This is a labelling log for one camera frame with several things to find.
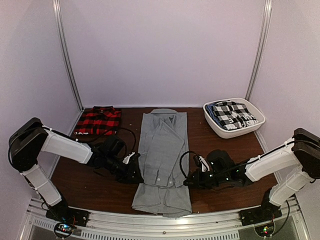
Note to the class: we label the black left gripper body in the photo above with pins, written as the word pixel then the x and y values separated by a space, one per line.
pixel 123 174

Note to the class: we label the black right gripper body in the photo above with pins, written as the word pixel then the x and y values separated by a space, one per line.
pixel 207 182

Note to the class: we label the grey long sleeve shirt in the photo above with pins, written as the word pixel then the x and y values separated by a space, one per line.
pixel 163 140

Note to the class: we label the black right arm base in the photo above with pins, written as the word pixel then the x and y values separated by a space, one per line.
pixel 263 217

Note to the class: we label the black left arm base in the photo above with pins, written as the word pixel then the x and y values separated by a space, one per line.
pixel 67 221

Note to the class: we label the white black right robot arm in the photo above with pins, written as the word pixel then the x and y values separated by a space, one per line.
pixel 301 151

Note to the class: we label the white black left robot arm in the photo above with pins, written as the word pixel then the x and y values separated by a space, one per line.
pixel 34 137

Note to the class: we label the white laundry basket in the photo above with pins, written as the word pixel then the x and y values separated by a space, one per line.
pixel 235 133

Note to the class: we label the red black plaid shirt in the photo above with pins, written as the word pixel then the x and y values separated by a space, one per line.
pixel 99 120

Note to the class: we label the black white checked shirt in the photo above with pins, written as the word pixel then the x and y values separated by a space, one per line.
pixel 234 115

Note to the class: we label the blue plaid shirt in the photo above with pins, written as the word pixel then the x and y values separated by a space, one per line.
pixel 209 110

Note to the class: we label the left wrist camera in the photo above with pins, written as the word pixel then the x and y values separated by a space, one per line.
pixel 130 157

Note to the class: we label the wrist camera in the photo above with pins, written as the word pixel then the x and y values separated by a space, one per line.
pixel 130 157
pixel 201 163

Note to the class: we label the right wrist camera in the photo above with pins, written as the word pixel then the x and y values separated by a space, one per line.
pixel 201 163

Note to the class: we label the aluminium front rail frame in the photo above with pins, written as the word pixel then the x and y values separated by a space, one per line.
pixel 221 225

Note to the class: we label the left aluminium corner post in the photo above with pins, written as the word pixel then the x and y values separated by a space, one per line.
pixel 65 53

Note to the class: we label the aluminium corner post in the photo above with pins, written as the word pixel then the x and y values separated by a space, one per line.
pixel 264 31
pixel 65 53

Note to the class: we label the right aluminium corner post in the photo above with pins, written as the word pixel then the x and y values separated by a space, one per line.
pixel 264 31

